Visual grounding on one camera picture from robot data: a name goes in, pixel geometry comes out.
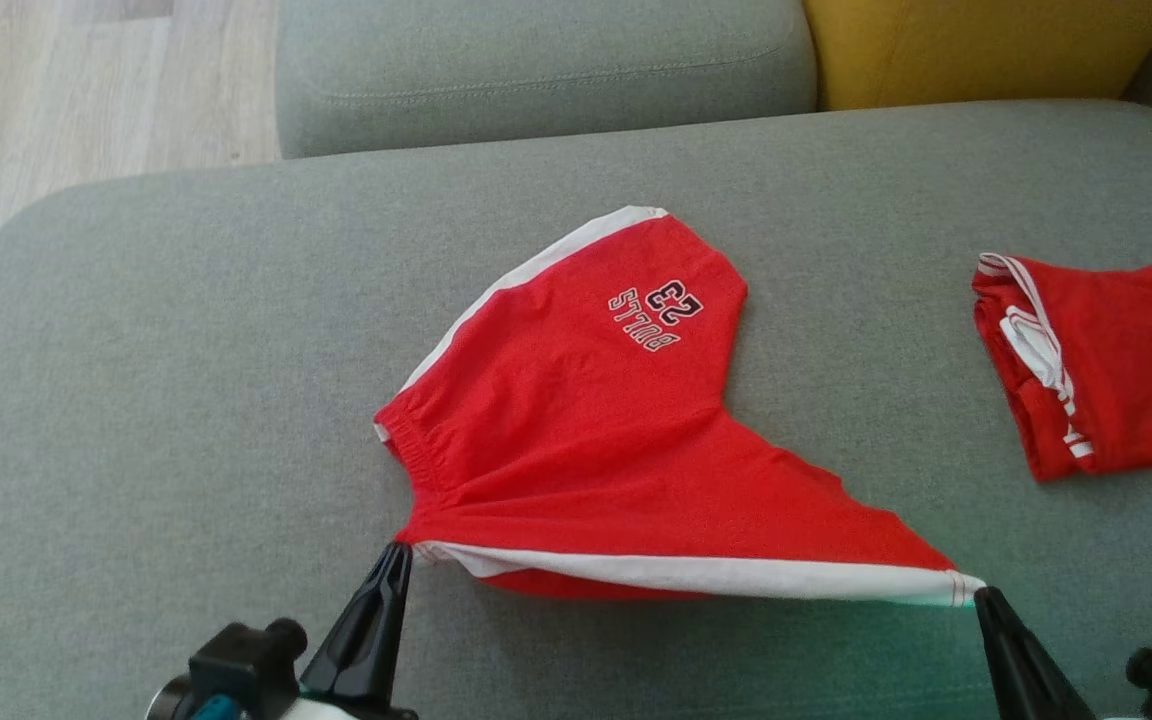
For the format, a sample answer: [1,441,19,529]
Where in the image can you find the red Bulls basketball shorts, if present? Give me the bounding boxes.
[372,205,988,609]

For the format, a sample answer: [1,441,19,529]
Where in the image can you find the red Bulls basketball jersey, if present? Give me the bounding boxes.
[972,252,1152,484]

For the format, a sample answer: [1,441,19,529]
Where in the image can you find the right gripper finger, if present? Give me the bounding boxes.
[974,587,1049,720]
[984,587,1099,720]

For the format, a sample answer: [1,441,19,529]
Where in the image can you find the grey sofa seat cushion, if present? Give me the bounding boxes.
[0,98,1152,720]

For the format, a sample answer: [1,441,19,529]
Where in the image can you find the yellow sofa cushion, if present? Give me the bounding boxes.
[801,0,1152,113]

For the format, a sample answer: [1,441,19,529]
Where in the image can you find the grey sofa back cushion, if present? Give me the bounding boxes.
[274,0,820,161]

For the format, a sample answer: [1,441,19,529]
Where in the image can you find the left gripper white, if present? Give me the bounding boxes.
[281,541,418,720]

